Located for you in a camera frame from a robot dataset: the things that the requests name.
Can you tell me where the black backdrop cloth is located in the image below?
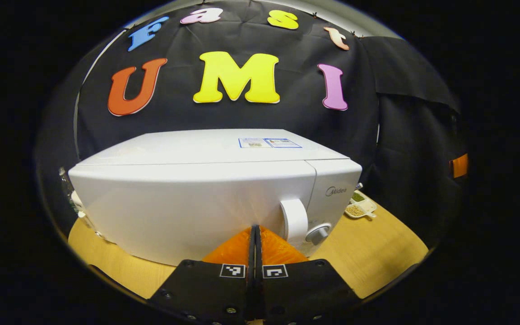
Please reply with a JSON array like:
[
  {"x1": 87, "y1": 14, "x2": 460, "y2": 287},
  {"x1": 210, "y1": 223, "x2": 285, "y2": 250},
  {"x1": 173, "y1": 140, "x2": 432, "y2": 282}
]
[{"x1": 37, "y1": 0, "x2": 468, "y2": 244}]

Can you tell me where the white divided seasoning tray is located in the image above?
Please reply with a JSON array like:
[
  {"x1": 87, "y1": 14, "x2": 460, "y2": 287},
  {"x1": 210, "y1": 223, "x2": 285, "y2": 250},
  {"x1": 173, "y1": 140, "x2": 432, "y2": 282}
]
[{"x1": 345, "y1": 190, "x2": 378, "y2": 220}]

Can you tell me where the white microwave oven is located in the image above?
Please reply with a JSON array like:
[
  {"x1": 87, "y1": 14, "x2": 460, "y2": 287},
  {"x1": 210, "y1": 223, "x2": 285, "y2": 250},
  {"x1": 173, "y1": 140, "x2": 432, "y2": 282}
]
[{"x1": 68, "y1": 129, "x2": 363, "y2": 267}]

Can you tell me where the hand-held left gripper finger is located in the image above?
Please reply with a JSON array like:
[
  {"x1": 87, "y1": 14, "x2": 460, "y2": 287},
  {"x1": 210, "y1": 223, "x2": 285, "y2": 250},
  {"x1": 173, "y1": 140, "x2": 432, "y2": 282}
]
[
  {"x1": 255, "y1": 225, "x2": 362, "y2": 325},
  {"x1": 147, "y1": 225, "x2": 257, "y2": 325}
]

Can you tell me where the clear plastic bottle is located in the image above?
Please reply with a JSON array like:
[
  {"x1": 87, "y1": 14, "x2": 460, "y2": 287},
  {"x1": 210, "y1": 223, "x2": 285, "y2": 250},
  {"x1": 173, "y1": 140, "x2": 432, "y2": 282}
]
[{"x1": 59, "y1": 166, "x2": 76, "y2": 208}]

